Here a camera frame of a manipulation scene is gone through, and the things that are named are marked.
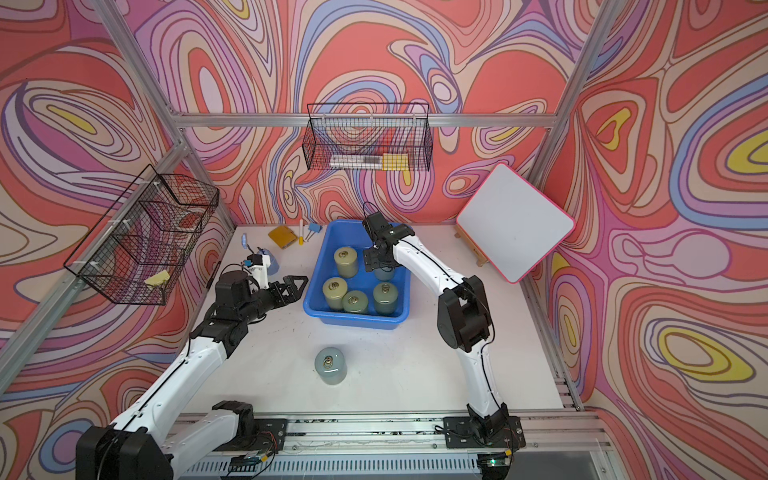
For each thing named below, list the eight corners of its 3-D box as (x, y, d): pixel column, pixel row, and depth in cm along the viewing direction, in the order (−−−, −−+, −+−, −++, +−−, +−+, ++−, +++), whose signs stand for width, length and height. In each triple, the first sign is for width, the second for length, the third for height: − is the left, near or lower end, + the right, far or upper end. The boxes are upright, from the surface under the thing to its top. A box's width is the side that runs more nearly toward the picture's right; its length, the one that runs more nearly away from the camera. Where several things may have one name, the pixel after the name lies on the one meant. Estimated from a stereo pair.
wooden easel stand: (478, 267, 108) (482, 259, 104) (452, 233, 119) (454, 225, 115) (484, 265, 108) (487, 257, 105) (457, 231, 119) (459, 223, 116)
